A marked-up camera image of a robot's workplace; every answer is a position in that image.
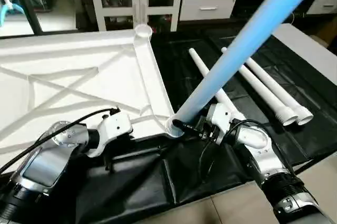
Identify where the white drawer unit with handle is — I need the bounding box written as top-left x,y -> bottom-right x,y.
179,0 -> 238,23

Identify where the brown cardboard box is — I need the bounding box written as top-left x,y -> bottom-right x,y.
312,22 -> 337,49

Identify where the white plastic table leg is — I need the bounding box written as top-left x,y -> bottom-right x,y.
244,57 -> 314,126
167,0 -> 337,137
188,47 -> 246,123
221,47 -> 299,127

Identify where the teal and white mop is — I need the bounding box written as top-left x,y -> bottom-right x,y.
0,0 -> 25,28

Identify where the white plastic table top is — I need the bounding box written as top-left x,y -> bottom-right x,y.
0,23 -> 186,184

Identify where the white flat board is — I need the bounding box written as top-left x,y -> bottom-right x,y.
273,23 -> 337,86

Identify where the small white drawer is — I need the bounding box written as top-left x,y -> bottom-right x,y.
306,0 -> 337,16

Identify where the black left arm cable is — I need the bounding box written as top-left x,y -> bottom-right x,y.
0,108 -> 121,175

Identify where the black slanted pole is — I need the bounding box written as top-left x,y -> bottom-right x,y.
9,0 -> 44,35

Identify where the black work mat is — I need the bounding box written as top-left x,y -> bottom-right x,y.
0,22 -> 337,224

